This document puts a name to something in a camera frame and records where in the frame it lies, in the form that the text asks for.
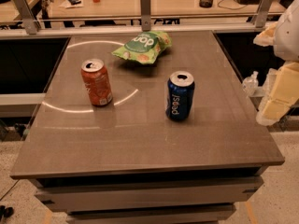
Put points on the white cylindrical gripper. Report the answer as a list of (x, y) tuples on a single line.
[(288, 37)]

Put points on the blue pepsi can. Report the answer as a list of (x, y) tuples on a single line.
[(180, 90)]

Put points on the orange soda can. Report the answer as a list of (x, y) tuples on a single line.
[(95, 77)]

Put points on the clear plastic bottle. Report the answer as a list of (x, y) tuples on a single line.
[(250, 84)]

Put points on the black mesh pen cup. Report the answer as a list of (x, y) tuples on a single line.
[(205, 3)]

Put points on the green chip bag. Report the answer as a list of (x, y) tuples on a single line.
[(144, 48)]

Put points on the wooden background desk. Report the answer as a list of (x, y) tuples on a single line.
[(130, 9)]

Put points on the right grey rail bracket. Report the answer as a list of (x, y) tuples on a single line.
[(259, 19)]

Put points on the grey rail bracket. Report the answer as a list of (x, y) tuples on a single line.
[(259, 19), (145, 15), (29, 21)]

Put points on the middle grey rail bracket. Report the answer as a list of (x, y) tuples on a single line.
[(145, 15)]

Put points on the left grey rail bracket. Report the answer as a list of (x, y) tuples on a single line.
[(29, 21)]

